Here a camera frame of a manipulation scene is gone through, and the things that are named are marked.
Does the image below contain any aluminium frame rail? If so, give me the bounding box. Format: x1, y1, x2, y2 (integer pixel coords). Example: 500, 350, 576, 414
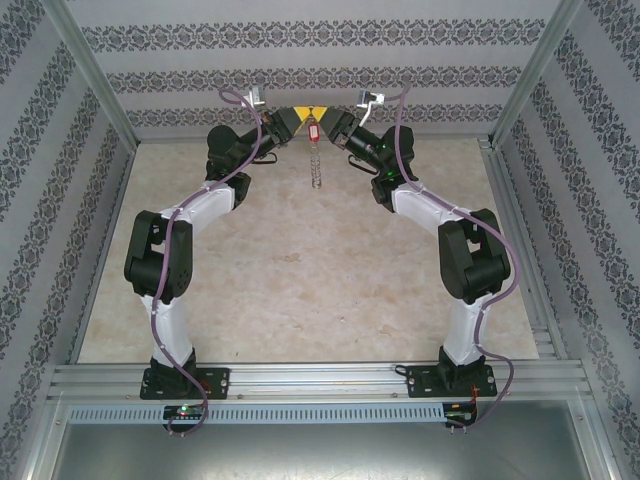
67, 142, 139, 365
479, 139, 570, 362

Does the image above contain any aluminium frame post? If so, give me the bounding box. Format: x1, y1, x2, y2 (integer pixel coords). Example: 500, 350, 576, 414
42, 0, 140, 146
489, 0, 586, 147

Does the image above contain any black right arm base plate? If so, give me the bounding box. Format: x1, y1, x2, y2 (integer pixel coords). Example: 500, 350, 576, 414
404, 364, 499, 400

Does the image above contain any wide aluminium mounting beam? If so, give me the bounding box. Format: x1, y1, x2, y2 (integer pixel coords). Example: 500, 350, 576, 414
47, 362, 596, 401

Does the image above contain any grey sheet metal tray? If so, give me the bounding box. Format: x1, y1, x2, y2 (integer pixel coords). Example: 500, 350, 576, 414
29, 397, 616, 480

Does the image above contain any silver key ring bunch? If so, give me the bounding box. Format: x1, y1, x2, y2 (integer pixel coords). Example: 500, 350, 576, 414
305, 142, 326, 193

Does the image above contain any black right gripper cable loop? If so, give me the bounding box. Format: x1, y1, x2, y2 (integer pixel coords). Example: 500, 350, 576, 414
346, 153, 377, 175

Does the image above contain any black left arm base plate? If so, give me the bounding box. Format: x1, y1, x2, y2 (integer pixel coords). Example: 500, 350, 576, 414
139, 367, 232, 401

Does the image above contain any slotted grey cable duct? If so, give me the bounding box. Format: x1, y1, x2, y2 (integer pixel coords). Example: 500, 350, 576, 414
67, 403, 446, 425

